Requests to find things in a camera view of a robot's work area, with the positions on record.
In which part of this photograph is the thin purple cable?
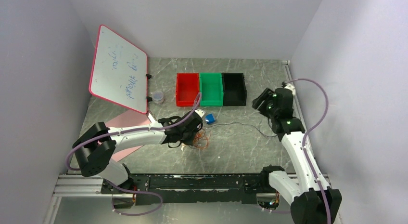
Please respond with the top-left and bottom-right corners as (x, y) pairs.
(204, 120), (278, 139)

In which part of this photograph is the black plastic bin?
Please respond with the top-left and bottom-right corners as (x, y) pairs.
(221, 73), (247, 106)

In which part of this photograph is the red plastic bin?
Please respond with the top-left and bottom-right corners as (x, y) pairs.
(175, 73), (200, 107)

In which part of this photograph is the green plastic bin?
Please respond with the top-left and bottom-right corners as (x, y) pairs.
(200, 72), (224, 106)

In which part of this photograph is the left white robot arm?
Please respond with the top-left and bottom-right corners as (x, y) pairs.
(72, 109), (205, 193)

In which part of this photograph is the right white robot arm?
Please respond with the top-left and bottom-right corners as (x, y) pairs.
(252, 87), (342, 224)

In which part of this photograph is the blue eraser block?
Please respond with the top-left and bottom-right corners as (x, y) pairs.
(204, 114), (216, 125)

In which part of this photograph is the clear jar of paperclips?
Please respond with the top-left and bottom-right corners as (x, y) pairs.
(152, 91), (165, 105)

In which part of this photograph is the pink clipboard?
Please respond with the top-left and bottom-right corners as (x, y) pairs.
(105, 110), (156, 162)

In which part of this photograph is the pink framed whiteboard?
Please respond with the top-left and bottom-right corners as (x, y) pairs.
(89, 25), (148, 114)

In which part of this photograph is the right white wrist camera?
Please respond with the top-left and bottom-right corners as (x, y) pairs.
(282, 83), (296, 96)

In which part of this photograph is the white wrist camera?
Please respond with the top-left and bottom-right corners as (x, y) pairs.
(282, 83), (296, 96)
(195, 109), (206, 118)

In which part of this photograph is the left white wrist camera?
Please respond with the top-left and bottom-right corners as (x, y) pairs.
(195, 109), (206, 118)

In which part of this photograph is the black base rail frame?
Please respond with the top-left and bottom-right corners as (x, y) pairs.
(54, 173), (334, 207)

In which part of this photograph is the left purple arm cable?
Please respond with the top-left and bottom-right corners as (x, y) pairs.
(65, 92), (203, 217)

